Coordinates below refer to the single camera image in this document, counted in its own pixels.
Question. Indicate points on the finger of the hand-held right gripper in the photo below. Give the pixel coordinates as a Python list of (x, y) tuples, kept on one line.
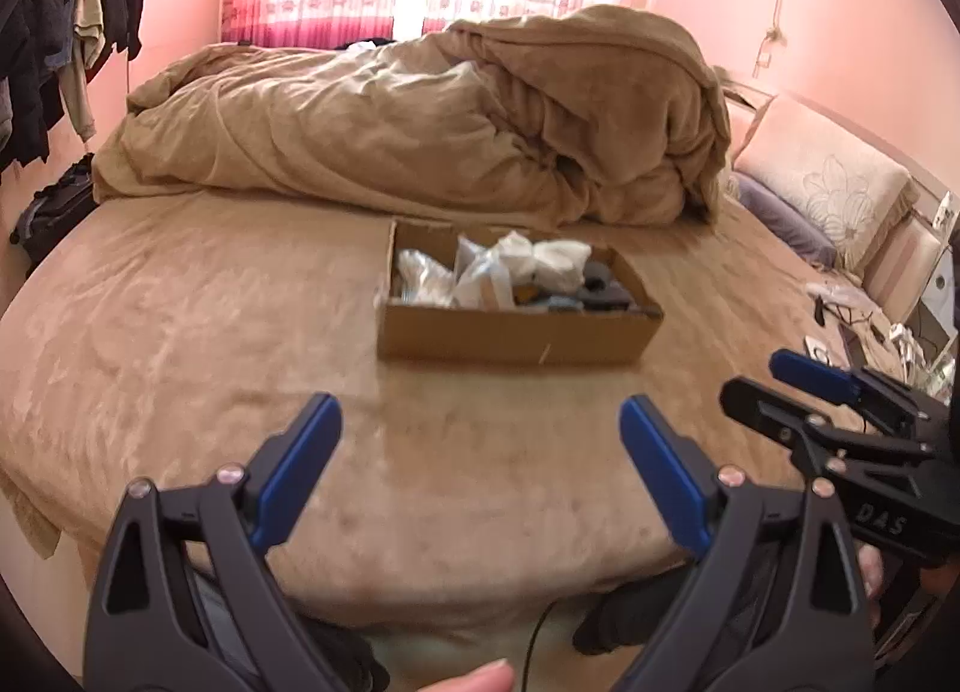
[(757, 411), (814, 373)]

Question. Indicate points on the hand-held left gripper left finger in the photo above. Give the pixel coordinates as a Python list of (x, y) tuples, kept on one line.
[(300, 467)]

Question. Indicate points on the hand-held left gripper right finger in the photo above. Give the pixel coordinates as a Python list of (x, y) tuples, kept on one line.
[(667, 474)]

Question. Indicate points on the dark grey grip socks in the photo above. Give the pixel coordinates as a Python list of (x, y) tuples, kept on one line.
[(611, 287)]

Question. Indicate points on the blue tissue pack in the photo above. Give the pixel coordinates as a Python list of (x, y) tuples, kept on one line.
[(561, 304)]

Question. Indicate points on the brown cardboard box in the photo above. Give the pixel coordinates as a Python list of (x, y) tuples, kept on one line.
[(487, 340)]

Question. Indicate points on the white socks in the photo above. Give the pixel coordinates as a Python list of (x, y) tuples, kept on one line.
[(559, 261)]

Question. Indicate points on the clear plastic zip bag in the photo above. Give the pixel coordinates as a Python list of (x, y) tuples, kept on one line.
[(480, 280)]

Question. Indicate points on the person's right hand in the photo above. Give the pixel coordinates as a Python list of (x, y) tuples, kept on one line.
[(871, 579)]

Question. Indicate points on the person's left hand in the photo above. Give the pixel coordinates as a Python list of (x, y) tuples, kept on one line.
[(469, 678)]

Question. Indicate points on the clear plastic wrapper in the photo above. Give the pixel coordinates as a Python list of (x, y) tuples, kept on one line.
[(836, 291)]

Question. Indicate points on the beige padded headboard panel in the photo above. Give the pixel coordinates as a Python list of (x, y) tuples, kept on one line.
[(904, 265)]

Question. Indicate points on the black slipper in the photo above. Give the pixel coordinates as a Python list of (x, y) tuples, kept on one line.
[(630, 613), (352, 662)]

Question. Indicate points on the white bedside cabinet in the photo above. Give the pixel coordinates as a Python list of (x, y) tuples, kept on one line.
[(941, 302)]

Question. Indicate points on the purple pillow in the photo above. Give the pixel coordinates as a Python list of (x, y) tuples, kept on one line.
[(780, 220)]

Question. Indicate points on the round bed with brown sheet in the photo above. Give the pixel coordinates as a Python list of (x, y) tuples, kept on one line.
[(187, 332)]

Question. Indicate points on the beige flower headboard cushion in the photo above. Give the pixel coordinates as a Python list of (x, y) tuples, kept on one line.
[(832, 182)]

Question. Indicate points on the brown plush duvet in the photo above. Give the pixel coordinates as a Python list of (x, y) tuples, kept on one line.
[(337, 130)]

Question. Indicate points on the dark bag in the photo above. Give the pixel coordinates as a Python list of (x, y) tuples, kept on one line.
[(56, 212)]

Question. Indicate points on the hanging dark clothes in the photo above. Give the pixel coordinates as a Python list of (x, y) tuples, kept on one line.
[(45, 47)]

